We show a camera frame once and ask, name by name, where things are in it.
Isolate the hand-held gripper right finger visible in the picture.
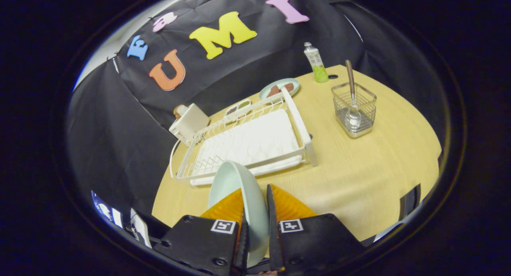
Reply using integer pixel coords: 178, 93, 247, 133
266, 184, 366, 273

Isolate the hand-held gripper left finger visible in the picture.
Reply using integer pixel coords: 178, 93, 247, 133
153, 188, 250, 276

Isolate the pale green plate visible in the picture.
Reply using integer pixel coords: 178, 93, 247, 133
208, 161, 270, 268

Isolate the white dish rack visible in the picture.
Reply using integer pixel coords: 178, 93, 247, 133
170, 86, 319, 187

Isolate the wire mesh basket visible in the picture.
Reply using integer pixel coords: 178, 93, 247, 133
331, 82, 377, 139

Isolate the brown-handled metal spoon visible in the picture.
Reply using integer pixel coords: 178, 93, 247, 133
344, 60, 363, 131

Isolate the white divided dish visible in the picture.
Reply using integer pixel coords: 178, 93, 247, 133
224, 99, 252, 117

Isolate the small green plate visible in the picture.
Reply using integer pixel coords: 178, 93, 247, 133
259, 78, 301, 101

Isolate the white toaster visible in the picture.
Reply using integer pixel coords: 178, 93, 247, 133
168, 103, 210, 143

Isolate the brown food piece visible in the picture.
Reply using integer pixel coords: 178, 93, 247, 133
267, 83, 295, 97

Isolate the green and white bottle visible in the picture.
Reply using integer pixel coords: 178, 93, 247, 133
303, 42, 329, 83

